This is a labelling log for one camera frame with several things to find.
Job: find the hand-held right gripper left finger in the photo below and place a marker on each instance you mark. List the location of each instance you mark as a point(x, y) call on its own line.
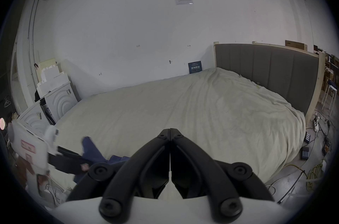
point(124, 178)

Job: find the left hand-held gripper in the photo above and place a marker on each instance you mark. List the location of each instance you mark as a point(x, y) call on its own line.
point(29, 143)

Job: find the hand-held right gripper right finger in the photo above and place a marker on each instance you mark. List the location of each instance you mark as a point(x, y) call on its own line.
point(214, 178)

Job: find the dark blue shirt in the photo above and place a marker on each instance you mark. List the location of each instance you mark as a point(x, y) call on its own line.
point(103, 158)

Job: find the person's left hand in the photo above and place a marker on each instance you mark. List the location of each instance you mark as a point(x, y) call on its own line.
point(25, 170)

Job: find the white washing machine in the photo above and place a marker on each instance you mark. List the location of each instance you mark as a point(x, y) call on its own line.
point(35, 117)
point(62, 97)

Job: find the bed with beige sheet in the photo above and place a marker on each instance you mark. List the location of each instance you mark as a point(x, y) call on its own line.
point(201, 111)

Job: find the white foam packaging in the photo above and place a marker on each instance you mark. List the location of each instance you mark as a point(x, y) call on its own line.
point(51, 74)

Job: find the black battery charger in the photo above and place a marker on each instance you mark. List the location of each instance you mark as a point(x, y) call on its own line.
point(307, 137)
point(304, 153)

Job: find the white power strip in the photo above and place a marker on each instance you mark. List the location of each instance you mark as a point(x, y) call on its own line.
point(316, 123)

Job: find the grey padded headboard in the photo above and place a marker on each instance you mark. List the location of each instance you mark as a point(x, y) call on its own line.
point(267, 69)

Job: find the white stool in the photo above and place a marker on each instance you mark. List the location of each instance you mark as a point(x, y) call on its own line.
point(331, 93)

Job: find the brown cardboard box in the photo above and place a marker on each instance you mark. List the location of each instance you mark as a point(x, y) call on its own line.
point(296, 45)

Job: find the dark blue wall sign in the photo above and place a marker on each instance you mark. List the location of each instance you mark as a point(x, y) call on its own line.
point(195, 67)

